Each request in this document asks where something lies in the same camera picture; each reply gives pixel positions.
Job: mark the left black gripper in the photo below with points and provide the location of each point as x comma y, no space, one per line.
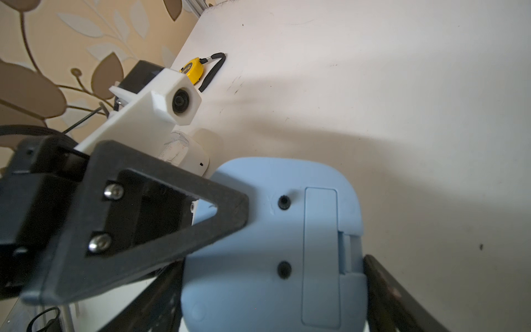
74,226

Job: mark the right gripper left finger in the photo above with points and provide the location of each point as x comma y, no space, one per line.
157,308

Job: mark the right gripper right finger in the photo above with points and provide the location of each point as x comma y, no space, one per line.
390,306

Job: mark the light blue alarm clock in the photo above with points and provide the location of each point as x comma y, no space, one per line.
296,266

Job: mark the yellow tape measure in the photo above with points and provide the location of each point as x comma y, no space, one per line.
195,70

